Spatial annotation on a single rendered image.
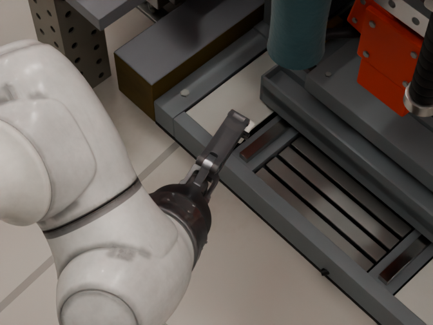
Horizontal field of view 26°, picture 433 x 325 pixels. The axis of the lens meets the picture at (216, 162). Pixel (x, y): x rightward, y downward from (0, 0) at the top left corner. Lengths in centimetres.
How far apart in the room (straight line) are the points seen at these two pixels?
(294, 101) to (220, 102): 18
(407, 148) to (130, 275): 96
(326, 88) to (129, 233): 97
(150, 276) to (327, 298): 98
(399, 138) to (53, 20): 69
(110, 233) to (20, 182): 10
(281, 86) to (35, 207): 109
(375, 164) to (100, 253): 101
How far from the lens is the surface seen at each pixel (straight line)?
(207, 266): 180
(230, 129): 106
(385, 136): 170
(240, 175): 180
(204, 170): 102
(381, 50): 145
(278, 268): 180
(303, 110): 179
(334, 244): 174
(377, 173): 173
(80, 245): 84
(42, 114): 81
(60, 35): 186
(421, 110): 107
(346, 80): 176
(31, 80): 82
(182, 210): 94
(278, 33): 139
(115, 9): 157
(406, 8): 137
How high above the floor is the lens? 161
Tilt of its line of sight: 58 degrees down
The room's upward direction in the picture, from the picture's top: straight up
